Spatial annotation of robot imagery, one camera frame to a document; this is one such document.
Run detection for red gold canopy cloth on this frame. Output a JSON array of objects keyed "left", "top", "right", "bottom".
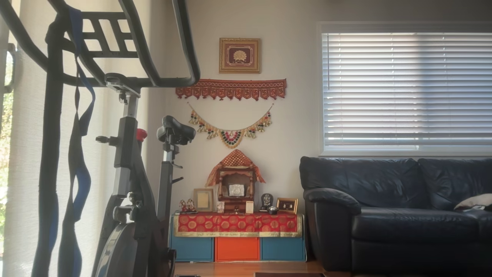
[{"left": 205, "top": 149, "right": 266, "bottom": 187}]

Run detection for small wooden shrine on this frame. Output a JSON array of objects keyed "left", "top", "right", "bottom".
[{"left": 217, "top": 167, "right": 256, "bottom": 213}]

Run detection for red gold table cloth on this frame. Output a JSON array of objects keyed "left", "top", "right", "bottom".
[{"left": 173, "top": 213, "right": 303, "bottom": 237}]

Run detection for orange storage bin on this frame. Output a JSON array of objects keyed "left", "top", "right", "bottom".
[{"left": 215, "top": 237, "right": 260, "bottom": 262}]

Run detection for blue storage bin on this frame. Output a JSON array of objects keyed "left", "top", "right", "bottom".
[
  {"left": 171, "top": 236, "right": 214, "bottom": 262},
  {"left": 261, "top": 237, "right": 306, "bottom": 262}
]

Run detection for black exercise bike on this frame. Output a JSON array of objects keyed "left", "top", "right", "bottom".
[{"left": 0, "top": 0, "right": 201, "bottom": 277}]

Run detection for black leather sofa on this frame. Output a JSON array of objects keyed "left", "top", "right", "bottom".
[{"left": 299, "top": 156, "right": 492, "bottom": 274}]

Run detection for white window blinds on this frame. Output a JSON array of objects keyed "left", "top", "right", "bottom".
[{"left": 322, "top": 33, "right": 492, "bottom": 151}]

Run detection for white window curtain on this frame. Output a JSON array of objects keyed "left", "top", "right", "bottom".
[{"left": 3, "top": 0, "right": 151, "bottom": 277}]

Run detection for white cushion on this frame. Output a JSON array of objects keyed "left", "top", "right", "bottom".
[{"left": 454, "top": 193, "right": 492, "bottom": 212}]

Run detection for beaded garland wall hanging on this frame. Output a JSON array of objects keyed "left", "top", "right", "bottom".
[{"left": 187, "top": 102, "right": 274, "bottom": 149}]

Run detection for red embroidered wall hanging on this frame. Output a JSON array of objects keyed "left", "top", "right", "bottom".
[{"left": 176, "top": 79, "right": 287, "bottom": 101}]

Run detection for beige picture frame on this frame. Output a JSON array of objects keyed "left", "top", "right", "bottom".
[{"left": 193, "top": 188, "right": 214, "bottom": 212}]

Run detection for small gold picture frame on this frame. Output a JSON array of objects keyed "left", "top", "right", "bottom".
[{"left": 276, "top": 197, "right": 299, "bottom": 215}]

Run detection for gold framed wall picture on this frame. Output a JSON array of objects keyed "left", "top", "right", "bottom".
[{"left": 219, "top": 38, "right": 261, "bottom": 74}]

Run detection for blue black resistance strap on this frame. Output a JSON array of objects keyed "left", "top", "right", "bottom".
[{"left": 32, "top": 6, "right": 96, "bottom": 277}]

